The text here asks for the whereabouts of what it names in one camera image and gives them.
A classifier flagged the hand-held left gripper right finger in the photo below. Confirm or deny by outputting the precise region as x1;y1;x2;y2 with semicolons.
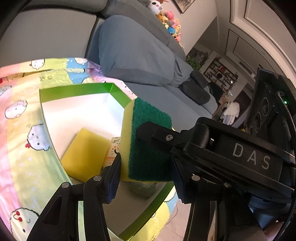
171;158;265;241

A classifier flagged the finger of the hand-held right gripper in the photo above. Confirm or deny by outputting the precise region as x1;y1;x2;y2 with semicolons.
136;122;188;149

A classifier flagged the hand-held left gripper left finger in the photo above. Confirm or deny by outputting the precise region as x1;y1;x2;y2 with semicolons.
26;154;122;241

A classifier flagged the yellow and green sponge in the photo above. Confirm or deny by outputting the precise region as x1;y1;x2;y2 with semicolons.
121;97;173;182

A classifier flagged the tree print tissue pack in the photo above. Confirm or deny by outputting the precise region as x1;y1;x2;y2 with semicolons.
102;137;122;168

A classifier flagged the green cardboard box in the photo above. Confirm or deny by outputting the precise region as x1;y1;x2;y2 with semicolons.
39;83;178;240

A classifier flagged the white garment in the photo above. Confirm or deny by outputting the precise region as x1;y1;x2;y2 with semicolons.
221;102;240;126

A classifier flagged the black pillow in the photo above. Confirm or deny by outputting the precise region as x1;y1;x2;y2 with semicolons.
190;70;208;88
181;81;211;105

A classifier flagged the green potted plant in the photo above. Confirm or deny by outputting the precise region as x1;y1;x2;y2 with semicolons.
186;52;208;70

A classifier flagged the large grey sofa cushion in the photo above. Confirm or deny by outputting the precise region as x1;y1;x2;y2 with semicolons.
98;15;186;87

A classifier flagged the cartoon printed blanket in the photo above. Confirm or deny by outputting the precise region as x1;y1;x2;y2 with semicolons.
0;58;178;241

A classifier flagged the grey sofa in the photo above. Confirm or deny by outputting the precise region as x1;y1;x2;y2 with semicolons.
0;0;219;116

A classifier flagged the row of plush toys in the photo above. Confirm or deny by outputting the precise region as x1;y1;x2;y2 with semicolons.
148;0;185;49

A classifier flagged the dark wall shelf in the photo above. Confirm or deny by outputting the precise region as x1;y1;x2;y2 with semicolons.
205;57;238;87

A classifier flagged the wall air vent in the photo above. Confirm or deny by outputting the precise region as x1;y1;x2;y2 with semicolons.
239;61;256;77

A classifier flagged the framed wall picture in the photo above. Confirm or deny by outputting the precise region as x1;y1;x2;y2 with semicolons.
172;0;201;13

